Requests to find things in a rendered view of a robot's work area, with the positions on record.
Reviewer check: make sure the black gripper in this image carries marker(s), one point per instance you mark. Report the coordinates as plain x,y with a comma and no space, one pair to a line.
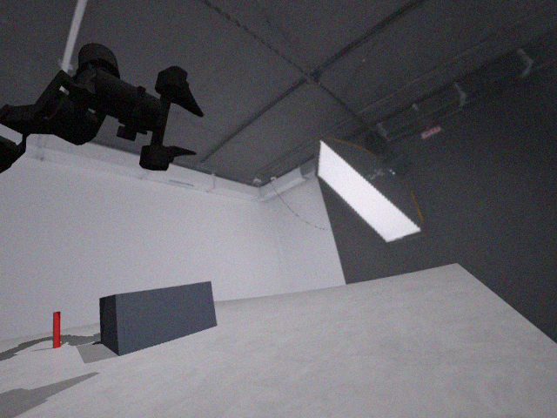
150,113

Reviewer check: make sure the red peg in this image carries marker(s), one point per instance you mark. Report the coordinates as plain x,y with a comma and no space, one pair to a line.
56,329

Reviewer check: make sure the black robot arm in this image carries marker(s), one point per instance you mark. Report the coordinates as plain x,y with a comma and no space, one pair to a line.
96,85

